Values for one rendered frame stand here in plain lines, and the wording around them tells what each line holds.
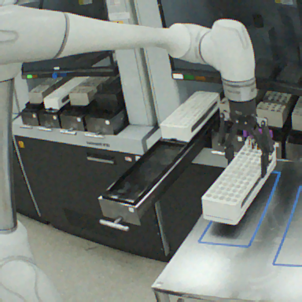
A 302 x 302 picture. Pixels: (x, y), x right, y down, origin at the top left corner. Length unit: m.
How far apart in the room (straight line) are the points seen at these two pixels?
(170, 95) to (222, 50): 0.75
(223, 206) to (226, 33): 0.42
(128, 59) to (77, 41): 1.01
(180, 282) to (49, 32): 0.63
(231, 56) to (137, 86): 0.84
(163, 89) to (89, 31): 0.99
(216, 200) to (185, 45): 0.38
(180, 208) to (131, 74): 0.56
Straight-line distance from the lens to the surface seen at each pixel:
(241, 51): 1.07
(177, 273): 1.08
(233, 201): 1.14
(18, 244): 1.08
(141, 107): 1.88
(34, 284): 0.95
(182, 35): 1.15
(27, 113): 2.23
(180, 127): 1.59
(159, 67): 1.76
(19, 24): 0.78
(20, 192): 2.69
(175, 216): 1.98
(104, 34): 0.86
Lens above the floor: 1.58
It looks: 29 degrees down
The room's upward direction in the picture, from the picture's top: 11 degrees counter-clockwise
